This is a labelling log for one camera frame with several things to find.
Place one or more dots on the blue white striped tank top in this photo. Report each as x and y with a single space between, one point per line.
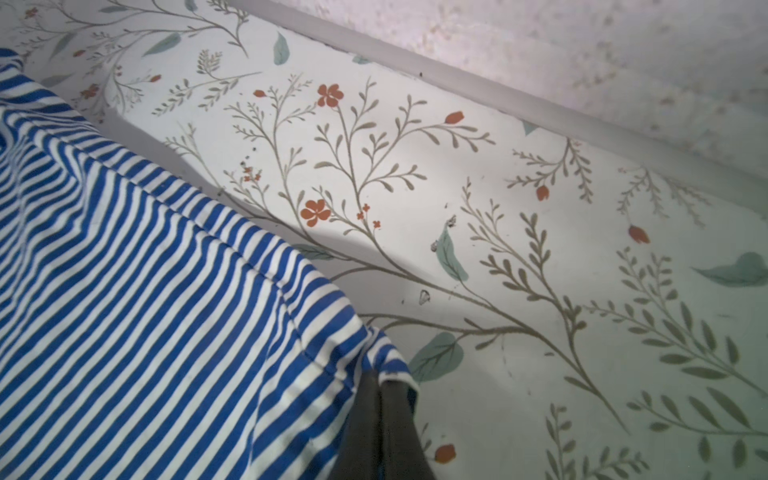
151 332

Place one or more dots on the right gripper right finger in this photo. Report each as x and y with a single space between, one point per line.
402 454

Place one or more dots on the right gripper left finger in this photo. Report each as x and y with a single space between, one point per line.
359 456

